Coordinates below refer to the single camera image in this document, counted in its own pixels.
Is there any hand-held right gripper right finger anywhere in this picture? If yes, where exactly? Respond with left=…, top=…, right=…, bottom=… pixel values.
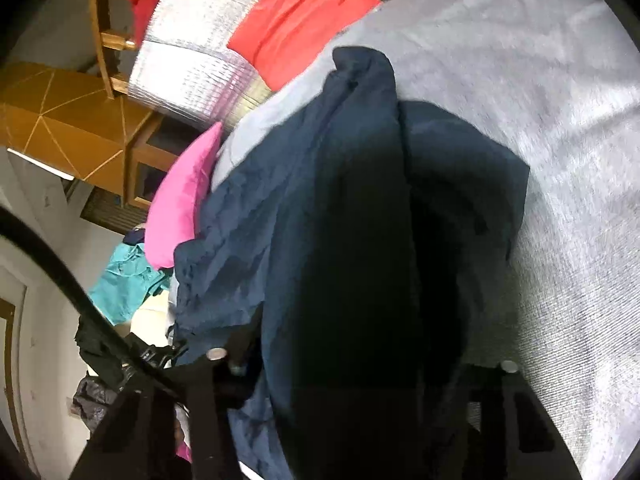
left=450, top=359, right=586, bottom=480

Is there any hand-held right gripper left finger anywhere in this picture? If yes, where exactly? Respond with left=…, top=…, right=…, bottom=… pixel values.
left=70, top=317, right=265, bottom=480

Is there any navy quilted jacket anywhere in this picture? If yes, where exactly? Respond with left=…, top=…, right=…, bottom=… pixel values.
left=170, top=46, right=531, bottom=480

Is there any magenta cloth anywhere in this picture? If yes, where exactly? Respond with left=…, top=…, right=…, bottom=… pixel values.
left=172, top=410, right=193, bottom=463

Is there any grey crumpled bag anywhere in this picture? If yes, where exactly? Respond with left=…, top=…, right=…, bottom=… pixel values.
left=72, top=377, right=118, bottom=433

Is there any teal shirt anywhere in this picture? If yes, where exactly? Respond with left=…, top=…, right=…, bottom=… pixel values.
left=89, top=242, right=173, bottom=326

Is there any dark wooden door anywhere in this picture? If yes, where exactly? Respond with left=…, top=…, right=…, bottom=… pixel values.
left=0, top=280, right=36, bottom=466

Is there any pink pillow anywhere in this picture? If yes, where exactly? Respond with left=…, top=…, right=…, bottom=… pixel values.
left=144, top=121, right=224, bottom=271

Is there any grey bed sheet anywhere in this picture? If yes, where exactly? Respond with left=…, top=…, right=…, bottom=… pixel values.
left=210, top=0, right=640, bottom=480

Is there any silver foil mat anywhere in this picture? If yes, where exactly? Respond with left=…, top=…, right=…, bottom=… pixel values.
left=127, top=0, right=416, bottom=133

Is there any wooden stair railing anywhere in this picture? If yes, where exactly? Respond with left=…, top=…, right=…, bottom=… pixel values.
left=90, top=0, right=141, bottom=101

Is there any red-orange pillow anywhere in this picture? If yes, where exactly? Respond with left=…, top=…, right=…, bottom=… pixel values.
left=226, top=0, right=383, bottom=92

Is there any black cable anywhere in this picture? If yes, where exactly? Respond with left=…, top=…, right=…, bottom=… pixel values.
left=0, top=207, right=186, bottom=396

